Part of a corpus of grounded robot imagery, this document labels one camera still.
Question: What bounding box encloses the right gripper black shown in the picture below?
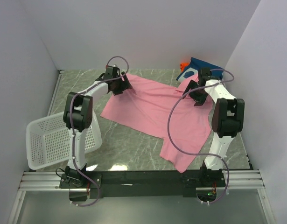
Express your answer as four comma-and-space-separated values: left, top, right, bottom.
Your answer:
182, 80, 208, 107

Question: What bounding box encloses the pink t shirt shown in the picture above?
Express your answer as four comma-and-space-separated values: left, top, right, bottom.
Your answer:
101, 74, 213, 173

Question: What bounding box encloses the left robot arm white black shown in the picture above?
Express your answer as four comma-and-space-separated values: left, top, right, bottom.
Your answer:
63, 73, 132, 188

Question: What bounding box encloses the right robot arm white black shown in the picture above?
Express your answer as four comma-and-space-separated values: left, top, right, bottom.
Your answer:
185, 79, 245, 170

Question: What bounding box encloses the blue printed folded t shirt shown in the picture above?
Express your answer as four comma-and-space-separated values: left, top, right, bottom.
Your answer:
176, 56, 225, 83

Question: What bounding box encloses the white plastic laundry basket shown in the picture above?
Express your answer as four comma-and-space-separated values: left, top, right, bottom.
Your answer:
26, 112, 102, 170

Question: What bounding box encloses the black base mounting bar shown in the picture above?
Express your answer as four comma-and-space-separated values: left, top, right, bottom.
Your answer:
59, 170, 225, 202

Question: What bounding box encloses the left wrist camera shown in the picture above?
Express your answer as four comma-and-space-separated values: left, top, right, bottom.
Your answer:
104, 65, 120, 80

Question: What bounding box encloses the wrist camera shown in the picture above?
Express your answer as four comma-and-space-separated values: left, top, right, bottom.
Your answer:
198, 67, 212, 86
104, 65, 120, 80

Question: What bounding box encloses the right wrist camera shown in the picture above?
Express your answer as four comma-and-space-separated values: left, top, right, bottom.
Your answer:
198, 67, 212, 86

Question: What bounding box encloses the aluminium rail frame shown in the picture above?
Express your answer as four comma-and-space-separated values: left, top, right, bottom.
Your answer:
16, 71, 287, 224

